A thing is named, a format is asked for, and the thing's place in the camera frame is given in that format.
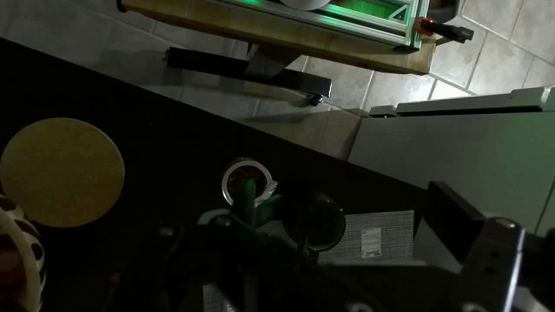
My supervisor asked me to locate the zebra patterned wooden bowl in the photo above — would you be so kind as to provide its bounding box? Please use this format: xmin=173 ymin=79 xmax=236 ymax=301
xmin=0 ymin=196 xmax=47 ymax=312

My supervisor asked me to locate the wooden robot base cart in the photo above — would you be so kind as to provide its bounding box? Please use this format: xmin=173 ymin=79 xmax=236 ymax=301
xmin=113 ymin=0 xmax=473 ymax=105

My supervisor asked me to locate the small ceramic cup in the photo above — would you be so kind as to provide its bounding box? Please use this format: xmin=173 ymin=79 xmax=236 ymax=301
xmin=220 ymin=157 xmax=277 ymax=204

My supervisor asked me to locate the dark green mug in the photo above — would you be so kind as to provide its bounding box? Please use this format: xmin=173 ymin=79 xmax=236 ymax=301
xmin=283 ymin=192 xmax=347 ymax=253

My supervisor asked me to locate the black side table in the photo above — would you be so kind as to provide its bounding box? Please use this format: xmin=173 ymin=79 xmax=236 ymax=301
xmin=0 ymin=36 xmax=555 ymax=312

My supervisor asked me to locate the round wooden coaster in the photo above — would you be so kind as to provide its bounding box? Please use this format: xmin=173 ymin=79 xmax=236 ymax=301
xmin=2 ymin=118 xmax=125 ymax=229

